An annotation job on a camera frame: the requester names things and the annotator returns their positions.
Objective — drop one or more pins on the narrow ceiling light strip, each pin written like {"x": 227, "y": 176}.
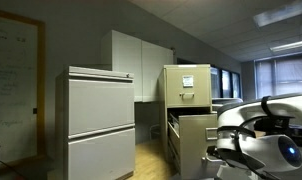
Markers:
{"x": 291, "y": 45}

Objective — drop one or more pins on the beige labelled file drawer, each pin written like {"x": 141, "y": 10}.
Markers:
{"x": 197, "y": 100}

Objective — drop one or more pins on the white drawer label card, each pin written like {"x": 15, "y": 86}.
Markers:
{"x": 187, "y": 81}

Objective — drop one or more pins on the dark interior window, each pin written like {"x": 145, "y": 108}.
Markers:
{"x": 226, "y": 83}

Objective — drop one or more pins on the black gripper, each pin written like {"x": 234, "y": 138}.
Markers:
{"x": 212, "y": 163}

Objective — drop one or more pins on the beige unlabelled file drawer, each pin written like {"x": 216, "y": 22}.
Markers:
{"x": 194, "y": 150}

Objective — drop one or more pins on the large ceiling light panel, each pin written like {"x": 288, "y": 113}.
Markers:
{"x": 281, "y": 13}

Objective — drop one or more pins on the light grey file cabinet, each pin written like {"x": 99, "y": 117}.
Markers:
{"x": 97, "y": 110}

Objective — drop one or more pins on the beige metal file cabinet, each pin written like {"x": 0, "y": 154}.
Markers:
{"x": 161, "y": 110}

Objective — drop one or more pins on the white wall cabinet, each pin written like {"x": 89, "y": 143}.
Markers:
{"x": 141, "y": 66}

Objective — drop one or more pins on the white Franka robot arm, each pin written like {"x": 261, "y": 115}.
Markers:
{"x": 257, "y": 146}

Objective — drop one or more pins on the wood framed whiteboard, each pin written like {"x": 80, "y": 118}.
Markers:
{"x": 11, "y": 83}

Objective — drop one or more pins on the window with blinds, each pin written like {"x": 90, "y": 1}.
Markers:
{"x": 284, "y": 76}

